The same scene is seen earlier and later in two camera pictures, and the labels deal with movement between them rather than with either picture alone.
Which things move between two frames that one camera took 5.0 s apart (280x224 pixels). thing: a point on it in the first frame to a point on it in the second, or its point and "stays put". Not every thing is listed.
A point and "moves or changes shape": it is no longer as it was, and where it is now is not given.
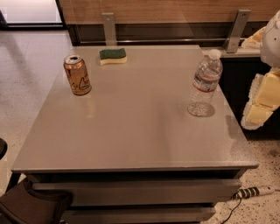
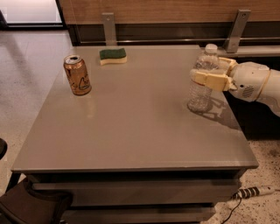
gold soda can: x=77 y=74 stays put
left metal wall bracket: x=110 y=31 stays put
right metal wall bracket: x=233 y=41 stays put
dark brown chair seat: x=23 y=205 stays put
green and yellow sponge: x=112 y=56 stays put
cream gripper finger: x=255 y=41 to x=227 y=65
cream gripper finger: x=263 y=99 to x=213 y=80
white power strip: x=252 y=192 stays put
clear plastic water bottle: x=207 y=79 moves or changes shape
